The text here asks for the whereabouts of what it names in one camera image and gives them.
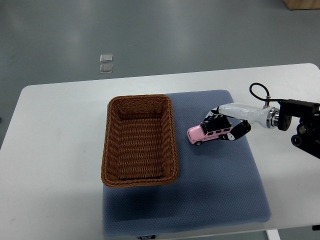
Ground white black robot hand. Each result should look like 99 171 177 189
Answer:
204 102 275 141

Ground black cable loop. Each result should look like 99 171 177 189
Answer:
249 82 281 108

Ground floor socket plate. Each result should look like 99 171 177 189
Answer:
100 63 114 74
99 53 113 63

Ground brown wicker basket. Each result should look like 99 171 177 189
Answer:
101 94 179 188

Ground wooden cabinet corner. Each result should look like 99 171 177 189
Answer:
283 0 320 10

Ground upper floor socket plate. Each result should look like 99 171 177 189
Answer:
99 53 113 63

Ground lower floor socket plate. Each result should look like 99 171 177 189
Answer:
100 63 114 74

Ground white table leg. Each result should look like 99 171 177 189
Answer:
266 229 281 240

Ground blue-grey foam mat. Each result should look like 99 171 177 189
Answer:
102 90 271 238

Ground pink toy car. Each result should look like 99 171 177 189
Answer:
187 116 233 146

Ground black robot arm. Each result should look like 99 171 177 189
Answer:
266 99 320 158

